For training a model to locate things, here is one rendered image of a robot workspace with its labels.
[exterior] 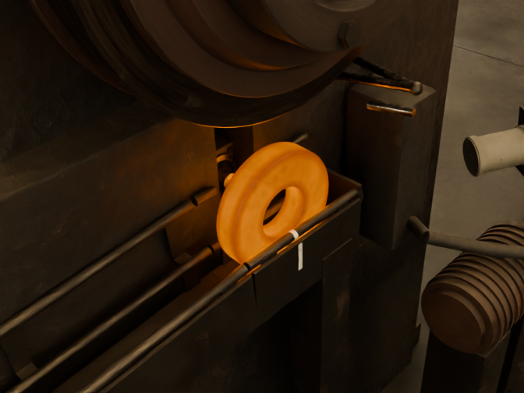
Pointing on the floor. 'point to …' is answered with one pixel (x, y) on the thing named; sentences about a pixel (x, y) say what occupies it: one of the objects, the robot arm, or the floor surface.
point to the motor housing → (472, 316)
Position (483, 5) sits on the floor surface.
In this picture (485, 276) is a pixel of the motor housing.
